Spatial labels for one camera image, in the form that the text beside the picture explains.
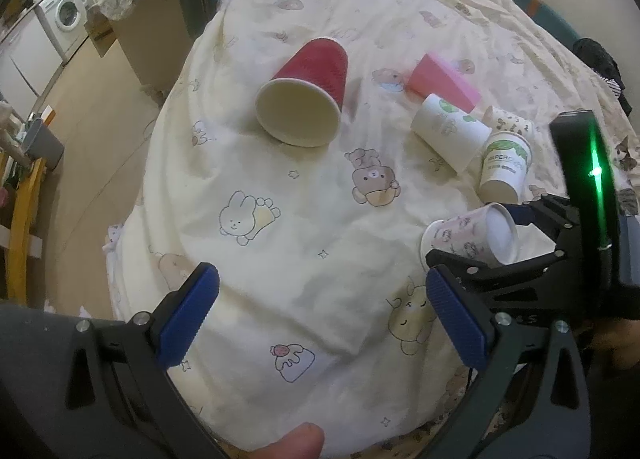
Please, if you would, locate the right hand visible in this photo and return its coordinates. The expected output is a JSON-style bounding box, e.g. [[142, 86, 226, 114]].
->
[[582, 319, 640, 369]]

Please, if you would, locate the white cup green tree print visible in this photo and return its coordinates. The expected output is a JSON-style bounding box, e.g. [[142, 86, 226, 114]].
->
[[411, 94, 491, 174]]

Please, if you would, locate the pink cup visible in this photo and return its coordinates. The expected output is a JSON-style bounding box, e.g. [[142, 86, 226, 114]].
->
[[407, 53, 480, 112]]

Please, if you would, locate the Hello Kitty paper cup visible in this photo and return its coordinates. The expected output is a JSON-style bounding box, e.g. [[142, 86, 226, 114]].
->
[[420, 204, 520, 271]]

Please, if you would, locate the cardboard box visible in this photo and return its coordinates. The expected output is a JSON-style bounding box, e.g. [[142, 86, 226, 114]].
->
[[85, 4, 117, 57]]

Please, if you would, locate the teal headboard cushion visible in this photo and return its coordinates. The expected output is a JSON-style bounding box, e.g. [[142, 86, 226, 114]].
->
[[513, 0, 580, 50]]

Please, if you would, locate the white Papercups green print cup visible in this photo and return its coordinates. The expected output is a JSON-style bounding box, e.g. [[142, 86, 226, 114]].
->
[[478, 131, 533, 204]]

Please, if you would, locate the white washing machine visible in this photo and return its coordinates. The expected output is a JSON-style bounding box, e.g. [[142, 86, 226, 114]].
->
[[35, 0, 88, 65]]

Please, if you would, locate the cream cartoon print duvet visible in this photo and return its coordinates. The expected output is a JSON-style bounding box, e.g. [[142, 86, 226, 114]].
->
[[105, 0, 639, 458]]

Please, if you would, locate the left hand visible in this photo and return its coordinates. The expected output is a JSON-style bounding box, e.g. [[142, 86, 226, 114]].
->
[[247, 422, 324, 459]]

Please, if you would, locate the yellow wooden chair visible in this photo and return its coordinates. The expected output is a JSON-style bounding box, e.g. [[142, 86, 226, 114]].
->
[[4, 158, 46, 306]]

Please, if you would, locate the black clothes pile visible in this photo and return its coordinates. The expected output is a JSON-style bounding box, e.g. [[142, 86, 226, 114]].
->
[[572, 38, 632, 117]]

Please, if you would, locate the small cartoon print paper cup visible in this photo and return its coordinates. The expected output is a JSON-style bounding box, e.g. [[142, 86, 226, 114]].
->
[[483, 106, 535, 138]]

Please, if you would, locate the red ribbed paper cup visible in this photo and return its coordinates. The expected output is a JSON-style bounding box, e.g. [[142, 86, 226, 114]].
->
[[255, 37, 348, 148]]

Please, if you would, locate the grey bin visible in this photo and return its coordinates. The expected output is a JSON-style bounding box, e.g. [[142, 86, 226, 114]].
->
[[22, 118, 64, 171]]

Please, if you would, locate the tabby cat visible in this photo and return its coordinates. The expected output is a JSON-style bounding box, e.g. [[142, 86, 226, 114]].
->
[[612, 136, 639, 216]]

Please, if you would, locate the white kitchen cabinet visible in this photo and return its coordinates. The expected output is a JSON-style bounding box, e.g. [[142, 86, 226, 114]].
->
[[1, 11, 62, 119]]

